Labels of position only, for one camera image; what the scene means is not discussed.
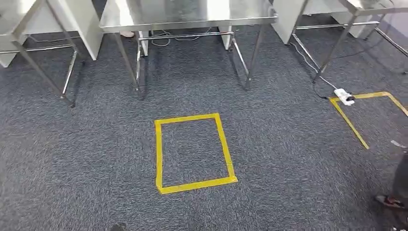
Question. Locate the yellow floor tape rectangle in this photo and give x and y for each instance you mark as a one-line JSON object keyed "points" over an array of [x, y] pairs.
{"points": [[349, 122], [158, 153]]}

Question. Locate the steel bench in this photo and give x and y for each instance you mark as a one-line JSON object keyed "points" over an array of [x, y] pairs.
{"points": [[188, 16], [350, 19], [32, 38]]}

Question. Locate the white desk panel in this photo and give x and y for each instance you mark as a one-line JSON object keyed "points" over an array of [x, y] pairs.
{"points": [[287, 19], [83, 28]]}

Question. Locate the white power strip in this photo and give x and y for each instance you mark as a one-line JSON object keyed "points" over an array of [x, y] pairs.
{"points": [[343, 96]]}

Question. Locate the person's foot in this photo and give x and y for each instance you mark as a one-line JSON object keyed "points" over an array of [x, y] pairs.
{"points": [[389, 201]]}

